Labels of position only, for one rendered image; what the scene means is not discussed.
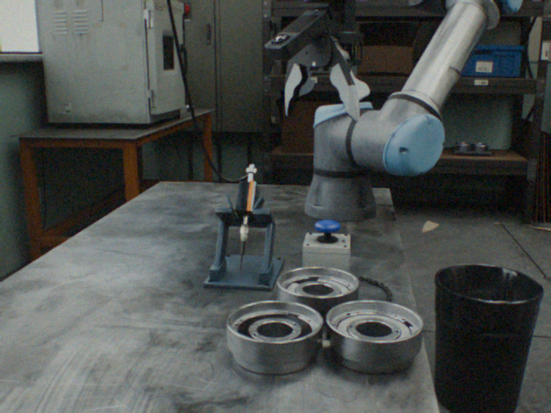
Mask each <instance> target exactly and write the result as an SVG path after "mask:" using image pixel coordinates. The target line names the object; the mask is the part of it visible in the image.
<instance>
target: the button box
mask: <svg viewBox="0 0 551 413"><path fill-rule="evenodd" d="M349 258H350V235H346V234H332V235H331V238H329V239H326V238H323V234H307V235H306V238H305V240H304V244H303V267H309V266H321V267H330V268H335V269H339V270H345V271H349Z"/></svg>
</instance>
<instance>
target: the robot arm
mask: <svg viewBox="0 0 551 413"><path fill-rule="evenodd" d="M521 1H522V0H400V2H402V4H404V5H406V6H410V7H414V8H417V9H420V10H423V11H428V12H432V13H435V14H437V15H439V16H445V18H444V19H443V21H442V22H441V24H440V26H439V28H438V29H437V30H436V32H435V35H434V36H433V38H432V40H431V41H430V44H429V45H428V47H427V49H426V50H425V52H424V53H423V55H422V57H421V59H420V61H419V62H418V63H417V67H416V68H415V70H414V71H413V72H412V75H410V76H409V78H408V80H407V82H406V84H405V85H404V87H403V89H402V91H401V93H394V94H392V95H389V97H388V98H387V100H386V102H385V104H384V106H383V107H382V109H381V110H380V111H373V110H372V107H371V103H370V102H359V101H358V100H361V99H363V98H364V97H366V96H368V95H369V88H368V86H367V85H366V84H365V83H363V82H362V81H359V80H357V79H355V77H354V76H353V72H352V71H351V67H352V61H353V66H363V58H362V54H364V51H363V33H356V0H304V2H306V3H315V8H314V11H306V12H305V13H303V14H302V15H301V16H300V17H298V18H297V19H296V20H295V21H293V22H292V24H291V25H290V26H287V27H286V28H285V29H283V30H282V31H281V32H280V33H279V34H277V35H276V36H275V37H273V38H272V39H271V40H270V41H268V42H267V43H266V45H265V48H266V51H267V54H268V56H269V58H270V59H272V60H281V61H284V60H289V64H288V65H287V70H286V76H285V114H286V115H287V116H291V114H292V112H293V110H294V105H295V101H296V99H297V98H298V97H300V96H303V95H304V94H307V93H308V92H310V91H311V90H312V88H313V85H314V82H313V81H311V80H310V77H311V74H312V71H313V70H315V69H316V68H321V70H322V71H327V70H329V68H330V67H333V70H332V73H330V79H331V81H332V83H333V85H334V86H335V87H336V88H337V89H338V90H339V97H340V100H341V101H342V102H344V104H336V105H327V106H321V107H319V109H318V110H317V111H316V119H315V120H314V126H313V129H314V132H315V153H313V174H314V178H312V183H311V185H310V188H309V190H308V194H307V198H306V201H305V213H306V214H307V215H309V216H311V217H315V219H318V220H333V221H336V222H352V221H361V220H368V219H371V218H372V217H373V216H375V215H376V200H375V197H374V193H373V189H372V186H371V181H370V175H369V170H376V171H381V172H386V173H391V174H393V175H399V177H403V176H404V175H408V177H417V176H421V175H423V174H425V173H426V172H427V171H428V170H430V169H431V168H432V167H433V166H434V165H435V164H436V163H437V161H438V160H439V157H440V155H441V153H442V151H443V148H444V147H443V146H442V143H443V142H444V127H443V119H442V116H441V115H440V114H439V112H440V111H442V110H441V109H443V107H444V104H445V103H446V102H447V100H448V98H449V96H450V93H451V92H452V91H453V88H454V86H455V84H456V83H457V81H458V79H459V78H460V76H461V74H462V71H463V70H464V68H465V66H466V64H467V63H468V61H469V59H470V58H471V55H472V53H473V52H474V51H475V49H476V45H477V44H478V43H479V41H480V38H481V37H482V35H483V33H484V32H485V31H489V30H491V29H493V28H494V27H495V26H496V25H497V24H498V22H499V19H500V18H501V16H502V15H503V14H508V15H511V14H512V13H515V12H517V11H518V10H519V9H520V7H521ZM356 43H361V45H360V59H357V54H356Z"/></svg>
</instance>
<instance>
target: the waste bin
mask: <svg viewBox="0 0 551 413"><path fill-rule="evenodd" d="M434 284H435V395H436V398H437V400H438V401H439V402H440V403H441V404H442V406H443V407H446V408H447V409H448V410H450V411H452V412H453V413H513V412H514V411H515V410H516V409H517V403H518V399H519V395H520V390H521V385H522V383H523V379H524V374H525V370H526V363H527V358H528V354H529V350H530V345H531V342H532V338H533V333H534V330H535V325H536V321H537V318H538V314H539V310H540V302H541V300H542V298H543V294H544V290H543V288H542V286H541V285H540V284H539V283H538V282H537V281H535V280H534V279H532V278H531V277H529V276H527V275H524V274H523V273H521V272H519V271H516V270H511V269H508V268H507V267H504V266H499V265H489V264H479V263H463V265H451V266H448V267H445V268H443V269H441V270H439V271H438V272H437V273H436V275H435V276H434ZM479 299H480V300H479ZM499 300H500V301H505V302H499ZM490 301H492V302H490Z"/></svg>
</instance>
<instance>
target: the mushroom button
mask: <svg viewBox="0 0 551 413"><path fill-rule="evenodd" d="M315 229H316V230H318V232H321V233H323V238H326V239H329V238H331V233H336V232H339V230H340V229H341V225H340V224H339V223H338V222H336V221H333V220H321V221H318V222H316V224H315Z"/></svg>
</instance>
